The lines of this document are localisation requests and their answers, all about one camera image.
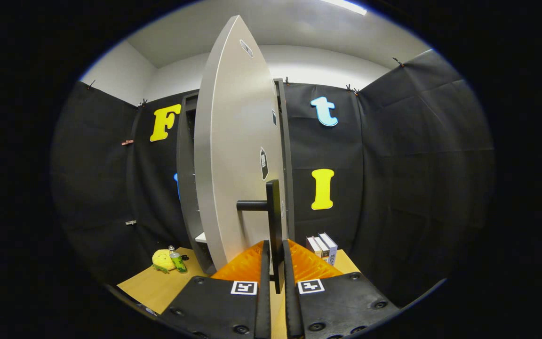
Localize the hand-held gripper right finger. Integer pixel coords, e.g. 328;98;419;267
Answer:
282;239;401;339

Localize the white book blue spine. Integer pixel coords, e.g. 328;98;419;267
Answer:
319;232;338;266

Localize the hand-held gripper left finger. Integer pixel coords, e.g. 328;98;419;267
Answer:
158;239;271;339

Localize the grey shoe cabinet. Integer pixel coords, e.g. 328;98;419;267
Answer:
176;78;296;276

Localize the black door handle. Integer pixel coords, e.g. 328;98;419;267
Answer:
237;179;284;294

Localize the thin white book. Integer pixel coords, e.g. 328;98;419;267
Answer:
313;235;331;264

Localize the black backdrop cloth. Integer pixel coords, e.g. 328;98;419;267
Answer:
51;49;496;307

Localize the yellow pineapple plush toy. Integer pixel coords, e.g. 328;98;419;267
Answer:
152;249;176;274

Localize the green drink bottle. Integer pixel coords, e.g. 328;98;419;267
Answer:
168;245;188;274

